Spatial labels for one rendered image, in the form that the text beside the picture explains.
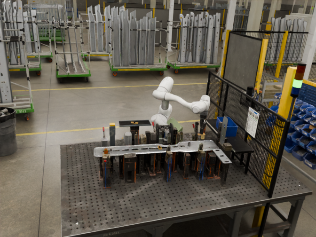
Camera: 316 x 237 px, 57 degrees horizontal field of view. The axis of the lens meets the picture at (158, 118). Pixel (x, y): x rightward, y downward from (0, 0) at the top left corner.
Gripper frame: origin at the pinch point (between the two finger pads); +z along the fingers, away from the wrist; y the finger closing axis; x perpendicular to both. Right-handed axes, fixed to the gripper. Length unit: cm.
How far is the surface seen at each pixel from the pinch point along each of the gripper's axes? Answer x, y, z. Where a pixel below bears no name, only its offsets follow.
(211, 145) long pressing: 13.0, 1.9, 17.6
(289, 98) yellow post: 60, 53, -55
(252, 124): 54, 13, -10
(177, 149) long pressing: -29.2, 6.2, 17.4
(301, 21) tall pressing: 711, -783, -69
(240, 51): 152, -215, -50
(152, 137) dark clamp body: -53, -16, 12
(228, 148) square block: 26.9, 17.1, 15.3
